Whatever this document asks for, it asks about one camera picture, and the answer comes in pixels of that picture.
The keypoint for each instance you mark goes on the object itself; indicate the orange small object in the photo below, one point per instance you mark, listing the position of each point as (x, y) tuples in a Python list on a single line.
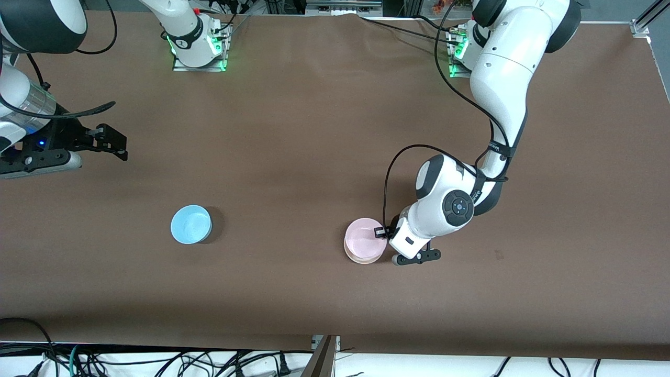
[(438, 5)]

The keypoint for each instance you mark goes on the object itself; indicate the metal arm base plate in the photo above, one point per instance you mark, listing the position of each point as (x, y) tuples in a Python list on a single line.
[(454, 73), (209, 68)]

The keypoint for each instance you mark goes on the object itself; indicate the blue bowl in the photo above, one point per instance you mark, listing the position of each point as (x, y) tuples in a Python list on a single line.
[(190, 224)]

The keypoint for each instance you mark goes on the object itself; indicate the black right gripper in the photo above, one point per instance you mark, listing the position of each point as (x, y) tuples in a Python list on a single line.
[(66, 134)]

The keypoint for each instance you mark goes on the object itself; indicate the pink bowl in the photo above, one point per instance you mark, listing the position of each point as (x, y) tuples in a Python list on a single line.
[(362, 238)]

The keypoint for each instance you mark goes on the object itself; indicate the aluminium profile beam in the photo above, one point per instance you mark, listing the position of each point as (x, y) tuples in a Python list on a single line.
[(320, 358)]

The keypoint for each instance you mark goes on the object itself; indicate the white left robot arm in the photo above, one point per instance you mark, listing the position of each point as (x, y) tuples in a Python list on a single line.
[(502, 68)]

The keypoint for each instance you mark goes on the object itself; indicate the black power plug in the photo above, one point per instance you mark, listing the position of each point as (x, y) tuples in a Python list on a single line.
[(283, 365)]

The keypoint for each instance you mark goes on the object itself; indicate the aluminium corner bracket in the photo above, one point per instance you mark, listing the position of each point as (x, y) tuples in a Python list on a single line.
[(646, 21)]

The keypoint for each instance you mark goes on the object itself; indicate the white bowl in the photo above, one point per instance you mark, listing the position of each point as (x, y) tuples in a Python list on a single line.
[(361, 260)]

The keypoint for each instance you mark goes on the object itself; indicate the grey metal rail device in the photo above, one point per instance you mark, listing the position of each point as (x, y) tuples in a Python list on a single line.
[(343, 6)]

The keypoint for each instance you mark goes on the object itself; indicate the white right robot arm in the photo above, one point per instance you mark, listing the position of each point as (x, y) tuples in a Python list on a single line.
[(183, 26)]

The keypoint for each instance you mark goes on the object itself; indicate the brown table cover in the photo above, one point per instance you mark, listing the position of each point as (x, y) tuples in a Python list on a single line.
[(261, 157)]

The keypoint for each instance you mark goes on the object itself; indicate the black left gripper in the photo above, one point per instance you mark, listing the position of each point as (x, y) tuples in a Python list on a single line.
[(380, 231)]

